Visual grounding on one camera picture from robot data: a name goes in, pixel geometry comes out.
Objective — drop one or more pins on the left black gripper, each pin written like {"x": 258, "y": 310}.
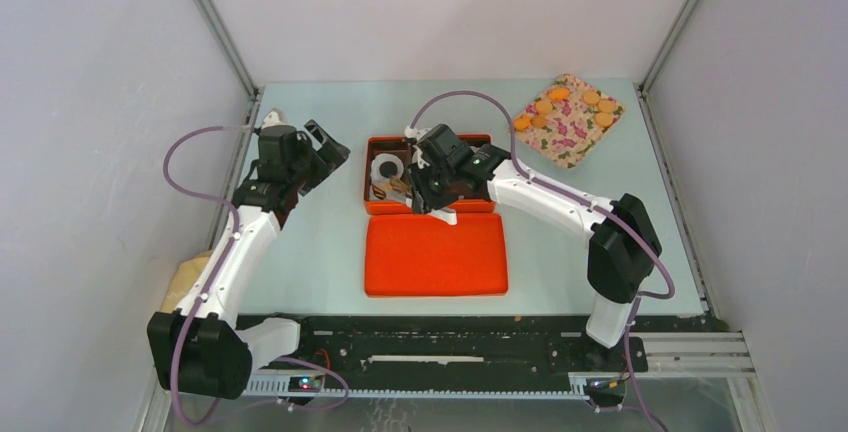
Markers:
{"x": 327, "y": 158}

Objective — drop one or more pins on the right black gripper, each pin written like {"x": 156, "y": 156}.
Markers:
{"x": 417, "y": 174}

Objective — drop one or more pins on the black sandwich cookie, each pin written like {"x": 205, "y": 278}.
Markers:
{"x": 388, "y": 169}

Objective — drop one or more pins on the orange tin lid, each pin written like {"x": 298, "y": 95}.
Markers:
{"x": 421, "y": 256}

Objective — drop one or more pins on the floral tray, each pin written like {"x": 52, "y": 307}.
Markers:
{"x": 571, "y": 132}

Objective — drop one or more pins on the metal tongs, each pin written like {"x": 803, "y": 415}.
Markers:
{"x": 405, "y": 197}

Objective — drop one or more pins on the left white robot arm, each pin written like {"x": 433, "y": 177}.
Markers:
{"x": 197, "y": 348}

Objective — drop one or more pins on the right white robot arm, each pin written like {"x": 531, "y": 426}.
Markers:
{"x": 618, "y": 235}

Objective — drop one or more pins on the orange cookie tin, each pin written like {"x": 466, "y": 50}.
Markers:
{"x": 396, "y": 145}

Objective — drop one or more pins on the orange cookie on tray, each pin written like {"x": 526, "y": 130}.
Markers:
{"x": 591, "y": 97}
{"x": 539, "y": 121}
{"x": 522, "y": 123}
{"x": 543, "y": 107}
{"x": 604, "y": 119}
{"x": 559, "y": 94}
{"x": 607, "y": 106}

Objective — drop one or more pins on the yellow cloth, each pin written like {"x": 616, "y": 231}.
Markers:
{"x": 183, "y": 280}

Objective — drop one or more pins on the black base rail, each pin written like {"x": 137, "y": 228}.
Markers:
{"x": 462, "y": 354}

